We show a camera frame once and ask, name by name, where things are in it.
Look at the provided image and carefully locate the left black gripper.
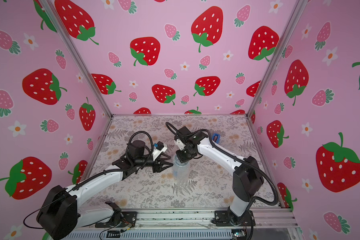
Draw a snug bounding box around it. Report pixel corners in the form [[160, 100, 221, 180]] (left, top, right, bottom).
[[134, 153, 173, 174]]

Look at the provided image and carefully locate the clear bubble wrap sheet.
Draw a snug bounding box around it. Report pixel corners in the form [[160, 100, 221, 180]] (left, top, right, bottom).
[[172, 155, 191, 184]]

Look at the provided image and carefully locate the blue plastic wine glass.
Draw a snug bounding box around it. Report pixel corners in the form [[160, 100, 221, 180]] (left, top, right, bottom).
[[173, 163, 190, 183]]

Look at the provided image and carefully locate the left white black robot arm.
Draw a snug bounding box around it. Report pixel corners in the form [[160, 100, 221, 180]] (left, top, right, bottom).
[[37, 150, 173, 240]]

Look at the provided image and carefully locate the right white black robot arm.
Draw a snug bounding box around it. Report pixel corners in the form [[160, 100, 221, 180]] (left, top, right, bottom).
[[174, 133, 264, 217]]

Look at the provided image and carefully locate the blue tape dispenser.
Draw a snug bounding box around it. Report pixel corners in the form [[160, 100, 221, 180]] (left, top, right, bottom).
[[212, 133, 221, 144]]

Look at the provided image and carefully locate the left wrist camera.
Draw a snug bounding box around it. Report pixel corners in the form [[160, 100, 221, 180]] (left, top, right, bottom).
[[152, 141, 168, 160]]

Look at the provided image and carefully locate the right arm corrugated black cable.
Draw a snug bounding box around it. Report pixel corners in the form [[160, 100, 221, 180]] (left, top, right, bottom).
[[165, 121, 279, 207]]

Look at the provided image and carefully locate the aluminium mounting rail frame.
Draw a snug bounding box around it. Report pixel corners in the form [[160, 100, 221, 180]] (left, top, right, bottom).
[[65, 208, 304, 240]]

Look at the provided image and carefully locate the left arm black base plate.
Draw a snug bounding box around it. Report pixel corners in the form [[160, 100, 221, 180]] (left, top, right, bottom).
[[95, 211, 138, 228]]

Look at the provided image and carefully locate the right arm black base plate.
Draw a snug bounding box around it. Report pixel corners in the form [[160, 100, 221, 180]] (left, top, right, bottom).
[[211, 209, 256, 227]]

